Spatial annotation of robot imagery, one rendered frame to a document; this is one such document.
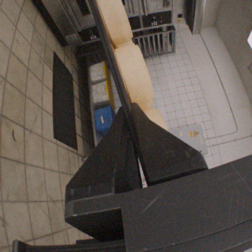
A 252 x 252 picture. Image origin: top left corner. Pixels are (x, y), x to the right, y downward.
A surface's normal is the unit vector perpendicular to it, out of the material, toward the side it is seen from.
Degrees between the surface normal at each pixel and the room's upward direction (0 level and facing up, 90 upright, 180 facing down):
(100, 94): 93
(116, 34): 85
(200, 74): 90
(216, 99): 90
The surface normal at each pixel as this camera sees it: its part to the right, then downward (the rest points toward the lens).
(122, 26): 0.18, 0.75
